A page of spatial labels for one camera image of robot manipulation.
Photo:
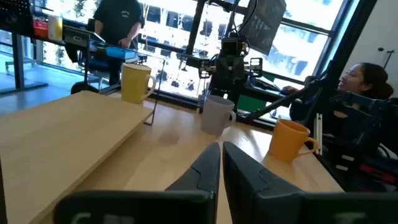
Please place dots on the orange coffee mug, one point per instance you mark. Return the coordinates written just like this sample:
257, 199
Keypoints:
286, 140

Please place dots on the black diagonal strut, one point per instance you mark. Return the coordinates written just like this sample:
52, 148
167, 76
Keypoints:
280, 104

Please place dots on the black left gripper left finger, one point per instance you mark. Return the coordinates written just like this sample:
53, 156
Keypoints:
140, 208

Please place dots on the green panel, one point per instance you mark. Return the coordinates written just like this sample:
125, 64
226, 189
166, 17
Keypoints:
252, 104

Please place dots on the yellow container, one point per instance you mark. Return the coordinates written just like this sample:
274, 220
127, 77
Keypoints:
55, 28

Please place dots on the grey coffee mug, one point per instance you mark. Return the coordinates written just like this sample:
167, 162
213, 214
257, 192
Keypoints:
214, 118

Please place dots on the blue box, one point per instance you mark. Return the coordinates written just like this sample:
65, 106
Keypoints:
119, 53

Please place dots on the person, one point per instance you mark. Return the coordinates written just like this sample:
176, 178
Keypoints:
367, 81
118, 18

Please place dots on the red box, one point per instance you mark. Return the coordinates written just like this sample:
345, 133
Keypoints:
40, 29

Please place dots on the black chair base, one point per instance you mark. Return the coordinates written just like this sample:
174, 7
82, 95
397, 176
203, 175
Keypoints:
82, 87

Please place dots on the black equipment stand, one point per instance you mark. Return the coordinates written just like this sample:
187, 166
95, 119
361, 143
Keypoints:
354, 124

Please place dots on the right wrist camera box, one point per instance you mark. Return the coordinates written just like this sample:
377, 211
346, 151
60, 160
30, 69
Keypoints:
233, 46

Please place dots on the black desk leg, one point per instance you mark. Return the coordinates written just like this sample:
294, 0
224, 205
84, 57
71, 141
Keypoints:
18, 62

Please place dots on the yellow coffee mug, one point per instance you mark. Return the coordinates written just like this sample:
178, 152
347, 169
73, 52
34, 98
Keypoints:
133, 84

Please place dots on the grey metal box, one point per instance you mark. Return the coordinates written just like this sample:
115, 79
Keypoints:
77, 37

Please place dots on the black monitor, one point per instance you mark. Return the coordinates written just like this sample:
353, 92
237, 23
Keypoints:
264, 21

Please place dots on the black rig frame post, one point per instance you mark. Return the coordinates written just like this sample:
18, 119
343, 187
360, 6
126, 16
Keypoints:
196, 25

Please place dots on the wooden shelf riser black frame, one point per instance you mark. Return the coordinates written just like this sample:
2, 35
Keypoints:
62, 140

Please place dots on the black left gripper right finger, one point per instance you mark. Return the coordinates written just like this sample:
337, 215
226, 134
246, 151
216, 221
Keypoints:
264, 199

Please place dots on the white thin rod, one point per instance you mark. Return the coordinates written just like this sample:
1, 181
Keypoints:
320, 133

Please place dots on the black pegboard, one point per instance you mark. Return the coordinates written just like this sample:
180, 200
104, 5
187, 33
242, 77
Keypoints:
15, 15

